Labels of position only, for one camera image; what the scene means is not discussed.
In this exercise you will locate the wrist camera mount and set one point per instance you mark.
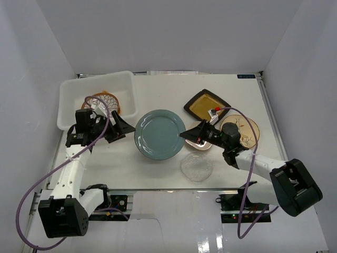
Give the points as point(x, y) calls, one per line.
point(214, 115)
point(101, 111)

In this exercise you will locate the chrysanthemum pattern round plate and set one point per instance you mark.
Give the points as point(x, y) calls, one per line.
point(108, 98)

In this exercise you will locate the cream bird pattern plate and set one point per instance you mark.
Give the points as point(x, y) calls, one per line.
point(247, 136)

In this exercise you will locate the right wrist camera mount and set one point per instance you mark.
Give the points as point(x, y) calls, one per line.
point(214, 115)

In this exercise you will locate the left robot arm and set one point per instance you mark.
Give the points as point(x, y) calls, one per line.
point(67, 210)

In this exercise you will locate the aluminium table frame rail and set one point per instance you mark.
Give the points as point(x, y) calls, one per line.
point(271, 152)

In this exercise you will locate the teal round plate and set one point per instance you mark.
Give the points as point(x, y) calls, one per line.
point(157, 134)

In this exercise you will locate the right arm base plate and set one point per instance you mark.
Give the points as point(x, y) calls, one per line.
point(230, 208)

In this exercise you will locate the blue label sticker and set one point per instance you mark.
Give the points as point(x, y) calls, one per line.
point(246, 76)

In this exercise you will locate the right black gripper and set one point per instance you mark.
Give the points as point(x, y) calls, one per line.
point(195, 134)

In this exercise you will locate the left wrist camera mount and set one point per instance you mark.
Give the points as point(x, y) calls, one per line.
point(101, 111)

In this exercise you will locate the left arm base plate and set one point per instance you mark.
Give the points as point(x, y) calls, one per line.
point(123, 203)

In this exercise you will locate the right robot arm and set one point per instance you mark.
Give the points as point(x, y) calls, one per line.
point(290, 186)

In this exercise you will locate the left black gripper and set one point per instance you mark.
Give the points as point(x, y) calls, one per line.
point(113, 129)

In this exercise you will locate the beige square bowl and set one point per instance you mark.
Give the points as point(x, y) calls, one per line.
point(202, 147)

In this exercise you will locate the white plastic bin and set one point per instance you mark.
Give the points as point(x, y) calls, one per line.
point(73, 92)

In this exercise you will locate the black and amber square plate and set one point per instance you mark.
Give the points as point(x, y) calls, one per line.
point(199, 105)

